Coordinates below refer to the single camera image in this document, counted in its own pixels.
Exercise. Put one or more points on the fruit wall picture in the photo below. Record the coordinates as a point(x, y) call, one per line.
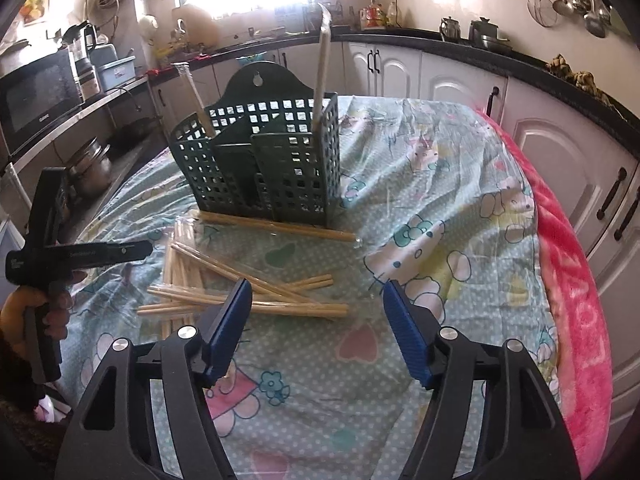
point(36, 7)

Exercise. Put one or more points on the beige cutting board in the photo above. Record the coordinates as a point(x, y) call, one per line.
point(195, 25)

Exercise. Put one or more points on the clear bottle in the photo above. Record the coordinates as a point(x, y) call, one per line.
point(393, 14)

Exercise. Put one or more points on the cartoon printed tablecloth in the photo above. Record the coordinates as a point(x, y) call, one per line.
point(425, 185)

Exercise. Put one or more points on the person's left hand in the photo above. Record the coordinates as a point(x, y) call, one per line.
point(20, 320)

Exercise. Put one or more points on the blender with black lid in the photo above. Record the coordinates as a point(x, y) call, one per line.
point(85, 50)

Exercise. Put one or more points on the pink fleece blanket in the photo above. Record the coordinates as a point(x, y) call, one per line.
point(575, 310)

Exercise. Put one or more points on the white kitchen cabinets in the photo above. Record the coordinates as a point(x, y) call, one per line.
point(550, 160)

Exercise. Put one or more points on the green plastic utensil basket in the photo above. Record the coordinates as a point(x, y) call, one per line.
point(295, 180)

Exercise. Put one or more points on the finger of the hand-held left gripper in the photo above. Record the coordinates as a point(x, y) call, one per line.
point(115, 251)

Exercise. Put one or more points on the blue plastic box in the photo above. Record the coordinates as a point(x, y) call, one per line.
point(115, 72)

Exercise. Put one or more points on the stacked steel pots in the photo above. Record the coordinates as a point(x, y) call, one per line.
point(90, 167)

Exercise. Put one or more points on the dark frying pan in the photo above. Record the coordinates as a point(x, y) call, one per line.
point(132, 132)

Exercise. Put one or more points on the large steel ladle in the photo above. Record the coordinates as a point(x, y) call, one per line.
point(595, 25)

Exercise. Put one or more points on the steel pot with lid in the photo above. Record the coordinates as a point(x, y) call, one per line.
point(487, 35)

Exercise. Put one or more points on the black kitchen countertop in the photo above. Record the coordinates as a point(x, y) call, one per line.
point(525, 57)

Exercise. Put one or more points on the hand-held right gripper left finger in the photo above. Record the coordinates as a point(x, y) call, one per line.
point(230, 330)

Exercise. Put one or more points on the black microwave oven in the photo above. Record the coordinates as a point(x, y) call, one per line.
point(35, 95)

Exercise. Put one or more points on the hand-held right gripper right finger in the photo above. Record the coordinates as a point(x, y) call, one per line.
point(405, 330)

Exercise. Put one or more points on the steel kettle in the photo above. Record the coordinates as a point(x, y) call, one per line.
point(450, 29)

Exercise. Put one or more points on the steel spatula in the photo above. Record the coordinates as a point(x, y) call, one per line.
point(606, 10)

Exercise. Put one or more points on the white round appliance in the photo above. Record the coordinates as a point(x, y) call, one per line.
point(148, 27)

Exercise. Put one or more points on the pile of ginger roots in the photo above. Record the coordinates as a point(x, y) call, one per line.
point(575, 77)

